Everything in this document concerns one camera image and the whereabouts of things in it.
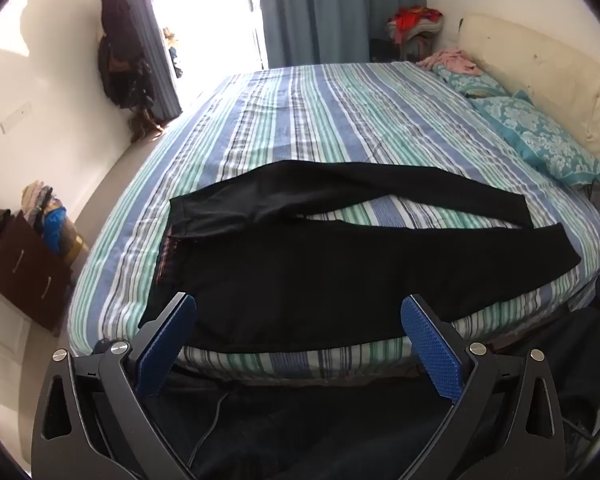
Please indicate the pile of colourful clothes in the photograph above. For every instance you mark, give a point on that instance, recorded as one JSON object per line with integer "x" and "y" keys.
{"x": 415, "y": 22}

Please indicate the cream padded headboard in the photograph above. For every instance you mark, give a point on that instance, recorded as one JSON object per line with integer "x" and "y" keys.
{"x": 540, "y": 60}

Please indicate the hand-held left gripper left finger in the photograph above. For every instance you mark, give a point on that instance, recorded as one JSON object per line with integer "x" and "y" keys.
{"x": 167, "y": 340}

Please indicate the person's dark clothing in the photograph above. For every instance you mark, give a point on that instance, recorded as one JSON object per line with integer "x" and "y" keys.
{"x": 305, "y": 430}

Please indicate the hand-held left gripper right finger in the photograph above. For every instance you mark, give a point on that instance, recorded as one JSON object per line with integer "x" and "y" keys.
{"x": 430, "y": 345}

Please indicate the brown bag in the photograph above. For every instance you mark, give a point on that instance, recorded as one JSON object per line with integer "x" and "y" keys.
{"x": 145, "y": 125}

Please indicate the blue curtain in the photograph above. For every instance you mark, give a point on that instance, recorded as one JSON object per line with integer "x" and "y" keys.
{"x": 330, "y": 10}

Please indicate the pink cloth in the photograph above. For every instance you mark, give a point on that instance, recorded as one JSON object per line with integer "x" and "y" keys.
{"x": 447, "y": 60}

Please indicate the black pants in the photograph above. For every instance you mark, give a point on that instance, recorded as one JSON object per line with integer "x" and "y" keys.
{"x": 305, "y": 270}

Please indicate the hanging dark coats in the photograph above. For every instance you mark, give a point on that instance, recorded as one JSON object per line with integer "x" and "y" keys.
{"x": 122, "y": 50}

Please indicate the dark chair under clothes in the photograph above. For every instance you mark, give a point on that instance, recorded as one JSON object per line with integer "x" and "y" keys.
{"x": 390, "y": 50}

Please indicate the white wall switch plate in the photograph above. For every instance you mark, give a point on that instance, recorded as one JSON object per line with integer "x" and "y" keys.
{"x": 15, "y": 118}

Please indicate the brown drawer cabinet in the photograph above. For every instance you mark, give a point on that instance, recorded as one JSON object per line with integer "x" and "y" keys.
{"x": 25, "y": 270}

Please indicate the teal floral pillow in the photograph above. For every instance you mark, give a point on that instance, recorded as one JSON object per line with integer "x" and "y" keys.
{"x": 535, "y": 132}
{"x": 472, "y": 82}

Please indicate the bed with striped sheet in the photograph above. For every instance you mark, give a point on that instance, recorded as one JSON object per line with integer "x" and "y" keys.
{"x": 305, "y": 110}

